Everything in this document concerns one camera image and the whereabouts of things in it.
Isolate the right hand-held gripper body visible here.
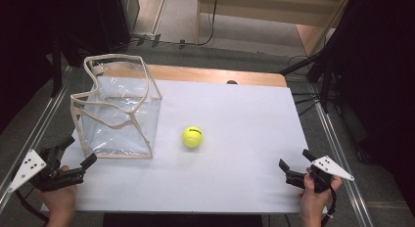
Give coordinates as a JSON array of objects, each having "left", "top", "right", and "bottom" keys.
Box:
[{"left": 285, "top": 155, "right": 355, "bottom": 194}]

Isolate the wooden table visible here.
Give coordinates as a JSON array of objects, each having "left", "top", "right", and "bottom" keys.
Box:
[{"left": 91, "top": 62, "right": 289, "bottom": 89}]

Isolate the black stand leg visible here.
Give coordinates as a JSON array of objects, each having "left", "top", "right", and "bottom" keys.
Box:
[{"left": 49, "top": 35, "right": 65, "bottom": 99}]

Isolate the black floor cable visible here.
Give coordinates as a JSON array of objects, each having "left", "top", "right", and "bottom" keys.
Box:
[{"left": 130, "top": 0, "right": 220, "bottom": 48}]

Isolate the white table sheet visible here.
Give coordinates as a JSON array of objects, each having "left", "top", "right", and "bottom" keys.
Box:
[{"left": 40, "top": 75, "right": 328, "bottom": 215}]

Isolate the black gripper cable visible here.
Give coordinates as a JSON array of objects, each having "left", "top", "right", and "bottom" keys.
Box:
[
  {"left": 320, "top": 185, "right": 338, "bottom": 227},
  {"left": 13, "top": 187, "right": 51, "bottom": 223}
]

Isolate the person's right hand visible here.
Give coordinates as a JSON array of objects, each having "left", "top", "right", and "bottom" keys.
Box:
[{"left": 298, "top": 167, "right": 345, "bottom": 221}]

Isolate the clear bag with beige trim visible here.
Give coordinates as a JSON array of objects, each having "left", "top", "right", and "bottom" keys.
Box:
[{"left": 69, "top": 53, "right": 163, "bottom": 159}]

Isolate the black tripod stand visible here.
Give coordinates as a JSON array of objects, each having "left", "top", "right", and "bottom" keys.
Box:
[{"left": 278, "top": 0, "right": 363, "bottom": 114}]

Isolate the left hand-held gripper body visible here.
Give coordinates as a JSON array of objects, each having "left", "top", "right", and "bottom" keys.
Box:
[{"left": 7, "top": 145, "right": 86, "bottom": 194}]

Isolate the person's left hand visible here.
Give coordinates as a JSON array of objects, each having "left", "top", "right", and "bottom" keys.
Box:
[{"left": 39, "top": 164, "right": 78, "bottom": 225}]

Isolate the metal floor rail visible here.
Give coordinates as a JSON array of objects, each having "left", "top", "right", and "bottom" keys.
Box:
[
  {"left": 308, "top": 83, "right": 375, "bottom": 227},
  {"left": 0, "top": 66, "right": 73, "bottom": 215}
]

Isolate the dark cabinet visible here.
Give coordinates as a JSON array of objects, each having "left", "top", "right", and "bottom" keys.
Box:
[{"left": 0, "top": 0, "right": 141, "bottom": 68}]

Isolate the yellow tennis ball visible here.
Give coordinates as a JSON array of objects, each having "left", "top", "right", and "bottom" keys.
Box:
[{"left": 181, "top": 125, "right": 205, "bottom": 149}]

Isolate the wooden frame furniture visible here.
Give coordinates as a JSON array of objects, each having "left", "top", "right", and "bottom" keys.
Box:
[{"left": 195, "top": 0, "right": 352, "bottom": 58}]

